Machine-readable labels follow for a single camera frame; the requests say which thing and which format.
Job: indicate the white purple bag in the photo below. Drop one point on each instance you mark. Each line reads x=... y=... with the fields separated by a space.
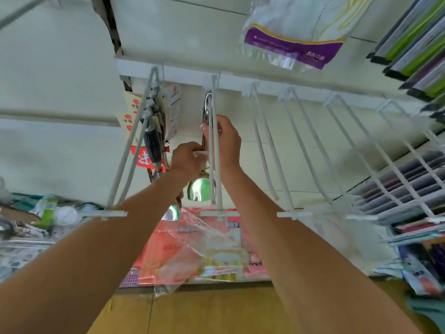
x=299 y=27

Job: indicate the person's right hand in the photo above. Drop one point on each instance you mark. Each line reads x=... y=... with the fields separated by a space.
x=226 y=142

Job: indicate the teal plastic stool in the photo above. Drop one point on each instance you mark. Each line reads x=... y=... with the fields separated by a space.
x=432 y=309

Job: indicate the blue white cloth packet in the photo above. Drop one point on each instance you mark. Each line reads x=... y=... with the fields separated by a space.
x=421 y=267

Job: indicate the black wall divider strip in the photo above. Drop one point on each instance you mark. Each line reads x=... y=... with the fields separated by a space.
x=110 y=24

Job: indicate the steel spatula with label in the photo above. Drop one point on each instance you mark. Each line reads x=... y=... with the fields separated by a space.
x=201 y=191

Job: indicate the row of hanging flat packets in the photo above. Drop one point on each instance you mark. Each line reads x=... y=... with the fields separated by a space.
x=417 y=48

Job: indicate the person's left forearm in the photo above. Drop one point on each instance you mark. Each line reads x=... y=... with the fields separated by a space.
x=90 y=267

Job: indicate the row of scissors packets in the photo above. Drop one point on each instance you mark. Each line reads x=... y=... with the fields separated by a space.
x=410 y=188

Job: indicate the pile of plastic wrapped utensils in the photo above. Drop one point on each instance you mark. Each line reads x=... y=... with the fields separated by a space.
x=28 y=236

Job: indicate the person's right forearm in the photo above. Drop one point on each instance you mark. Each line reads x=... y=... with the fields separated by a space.
x=320 y=267

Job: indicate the hanging black tool packets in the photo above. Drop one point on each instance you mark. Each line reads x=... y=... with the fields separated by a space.
x=149 y=132

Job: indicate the person's left hand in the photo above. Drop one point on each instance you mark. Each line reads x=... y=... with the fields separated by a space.
x=188 y=162

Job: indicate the red plastic wrapped packets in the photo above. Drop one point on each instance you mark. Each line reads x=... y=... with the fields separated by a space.
x=174 y=250

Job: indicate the yellow white printed packet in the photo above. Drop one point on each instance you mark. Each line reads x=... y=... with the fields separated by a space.
x=226 y=261

